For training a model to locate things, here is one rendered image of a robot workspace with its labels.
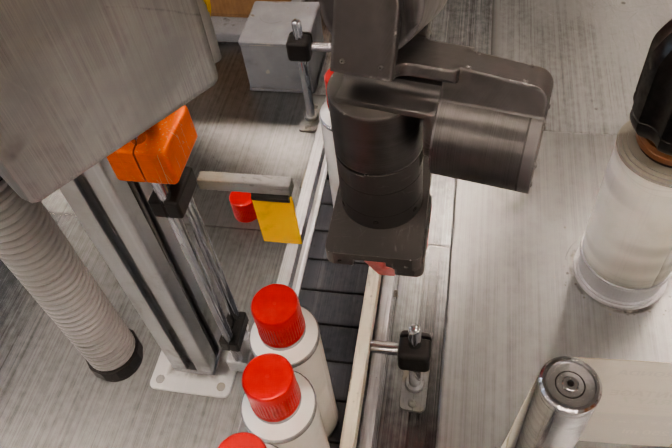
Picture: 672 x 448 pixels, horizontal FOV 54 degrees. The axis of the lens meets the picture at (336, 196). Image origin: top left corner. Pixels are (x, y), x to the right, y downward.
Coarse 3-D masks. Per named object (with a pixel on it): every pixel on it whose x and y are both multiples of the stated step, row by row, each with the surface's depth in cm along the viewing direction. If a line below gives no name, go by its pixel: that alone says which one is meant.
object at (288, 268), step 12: (312, 156) 70; (312, 168) 69; (312, 180) 68; (312, 192) 67; (300, 204) 66; (300, 216) 65; (300, 228) 64; (288, 252) 62; (300, 252) 64; (288, 264) 61; (288, 276) 61; (240, 420) 52
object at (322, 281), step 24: (312, 240) 73; (312, 264) 71; (336, 264) 71; (360, 264) 70; (312, 288) 69; (336, 288) 69; (360, 288) 69; (312, 312) 67; (336, 312) 67; (360, 312) 67; (336, 336) 65; (336, 360) 64; (336, 384) 62; (336, 432) 59
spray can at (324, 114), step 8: (328, 72) 59; (328, 80) 59; (328, 104) 61; (320, 112) 63; (328, 112) 62; (320, 120) 62; (328, 120) 61; (328, 128) 62; (328, 136) 63; (328, 144) 64; (328, 152) 65; (328, 160) 66; (328, 168) 67; (336, 168) 66; (336, 176) 67; (336, 184) 68; (336, 192) 69
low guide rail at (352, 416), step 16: (368, 272) 66; (368, 288) 64; (368, 304) 63; (368, 320) 62; (368, 336) 61; (368, 352) 61; (352, 368) 59; (352, 384) 58; (352, 400) 57; (352, 416) 56; (352, 432) 56
